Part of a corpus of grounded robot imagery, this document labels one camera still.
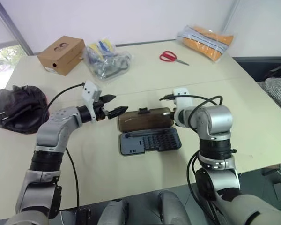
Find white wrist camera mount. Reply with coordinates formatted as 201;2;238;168
81;80;102;123
172;87;194;111

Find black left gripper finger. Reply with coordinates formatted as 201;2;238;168
106;105;129;120
100;94;117;104

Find small black box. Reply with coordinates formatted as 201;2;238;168
75;207;92;225

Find black crumpled bag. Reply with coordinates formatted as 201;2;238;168
0;84;49;135

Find clear bag of hardware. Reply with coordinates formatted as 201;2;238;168
83;37;133;82

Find grey knitted cloth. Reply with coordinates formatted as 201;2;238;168
257;76;281;119

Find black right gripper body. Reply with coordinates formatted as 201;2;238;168
163;108;177;118

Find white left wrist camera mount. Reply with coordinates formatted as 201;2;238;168
81;80;102;123

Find open bit set case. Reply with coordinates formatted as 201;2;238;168
117;106;182;156

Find brown cardboard box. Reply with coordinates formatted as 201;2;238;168
37;35;86;76

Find red handled scissors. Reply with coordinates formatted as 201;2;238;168
159;50;190;66

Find grey window frame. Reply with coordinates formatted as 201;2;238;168
0;0;34;57

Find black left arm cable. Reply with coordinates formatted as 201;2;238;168
41;82;86;213

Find dark grey chair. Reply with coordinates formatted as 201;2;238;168
232;56;281;83

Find clear bag of orange items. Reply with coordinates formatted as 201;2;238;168
176;24;235;63

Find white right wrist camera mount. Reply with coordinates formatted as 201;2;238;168
172;87;194;111

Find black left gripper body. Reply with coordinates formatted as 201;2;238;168
94;100;110;121

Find black chair base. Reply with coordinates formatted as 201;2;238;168
261;164;281;202

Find grey rounded robot leg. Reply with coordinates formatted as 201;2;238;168
100;199;129;225
158;190;192;225

